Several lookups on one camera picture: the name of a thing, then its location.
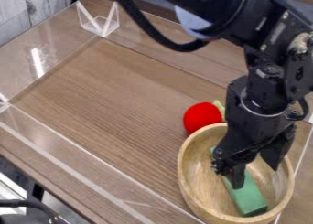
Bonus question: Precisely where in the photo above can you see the black cable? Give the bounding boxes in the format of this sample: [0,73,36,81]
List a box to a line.
[0,199,63,224]

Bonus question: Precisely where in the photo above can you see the brown wooden bowl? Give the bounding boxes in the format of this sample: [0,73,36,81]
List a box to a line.
[178,123,294,224]

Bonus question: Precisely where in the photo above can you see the clear acrylic barrier wall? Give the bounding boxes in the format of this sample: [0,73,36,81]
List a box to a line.
[0,100,205,224]

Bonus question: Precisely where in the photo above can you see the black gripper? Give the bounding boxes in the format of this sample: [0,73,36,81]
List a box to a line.
[213,75,296,189]

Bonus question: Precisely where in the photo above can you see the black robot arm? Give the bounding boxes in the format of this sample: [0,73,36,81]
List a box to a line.
[116,0,313,189]

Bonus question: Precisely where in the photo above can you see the clear acrylic corner bracket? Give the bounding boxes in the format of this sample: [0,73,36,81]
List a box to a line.
[76,2,120,37]

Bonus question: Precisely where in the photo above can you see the red plush strawberry toy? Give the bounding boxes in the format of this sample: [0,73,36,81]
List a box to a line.
[182,100,225,133]

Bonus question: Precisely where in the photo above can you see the green rectangular block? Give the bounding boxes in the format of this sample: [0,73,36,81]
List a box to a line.
[209,145,269,219]

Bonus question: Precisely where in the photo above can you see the black table leg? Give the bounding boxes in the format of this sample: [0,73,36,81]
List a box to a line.
[27,183,44,202]

